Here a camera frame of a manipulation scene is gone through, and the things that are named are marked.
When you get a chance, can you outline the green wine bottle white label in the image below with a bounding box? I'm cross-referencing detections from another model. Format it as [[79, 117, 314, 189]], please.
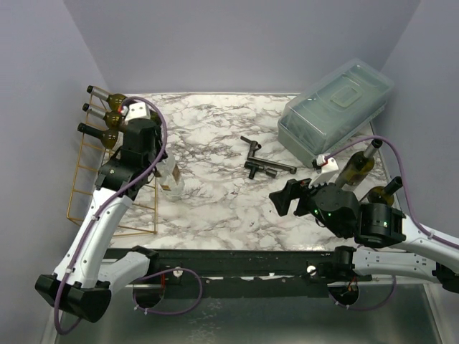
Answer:
[[77, 123, 119, 150]]

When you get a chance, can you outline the green wine bottle brown label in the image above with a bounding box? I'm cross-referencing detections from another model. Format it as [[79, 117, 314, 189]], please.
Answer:
[[82, 103, 124, 130]]

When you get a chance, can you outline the clear square glass bottle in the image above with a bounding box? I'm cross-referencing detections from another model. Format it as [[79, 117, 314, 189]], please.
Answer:
[[156, 153, 184, 201]]

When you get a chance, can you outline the green wine bottle silver neck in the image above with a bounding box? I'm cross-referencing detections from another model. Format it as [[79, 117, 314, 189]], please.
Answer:
[[86, 85, 126, 111]]

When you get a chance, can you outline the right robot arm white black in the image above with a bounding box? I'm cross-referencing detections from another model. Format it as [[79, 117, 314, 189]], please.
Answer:
[[269, 179, 458, 293]]

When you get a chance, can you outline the green wine bottle near arm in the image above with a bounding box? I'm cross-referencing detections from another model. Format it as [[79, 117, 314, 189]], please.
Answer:
[[364, 176, 403, 206]]

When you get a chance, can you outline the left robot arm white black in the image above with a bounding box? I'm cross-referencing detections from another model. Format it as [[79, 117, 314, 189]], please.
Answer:
[[34, 118, 167, 323]]

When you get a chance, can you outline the dark metal lever corkscrew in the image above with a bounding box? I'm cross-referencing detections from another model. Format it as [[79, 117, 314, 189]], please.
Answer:
[[240, 135, 298, 174]]

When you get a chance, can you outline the clear plastic storage box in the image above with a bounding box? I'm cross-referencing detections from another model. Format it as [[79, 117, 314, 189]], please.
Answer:
[[278, 58, 394, 168]]

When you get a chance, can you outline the black T-handle corkscrew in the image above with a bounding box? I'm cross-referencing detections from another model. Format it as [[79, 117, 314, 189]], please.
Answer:
[[244, 161, 278, 179]]

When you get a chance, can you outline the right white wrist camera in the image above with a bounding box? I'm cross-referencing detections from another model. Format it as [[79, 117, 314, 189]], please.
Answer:
[[309, 154, 339, 188]]

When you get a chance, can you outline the gold wire wine rack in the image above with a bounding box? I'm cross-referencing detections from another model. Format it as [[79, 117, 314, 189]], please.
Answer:
[[67, 98, 166, 237]]

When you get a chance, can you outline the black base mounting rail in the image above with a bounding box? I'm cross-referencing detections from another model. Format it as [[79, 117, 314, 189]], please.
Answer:
[[104, 246, 373, 305]]

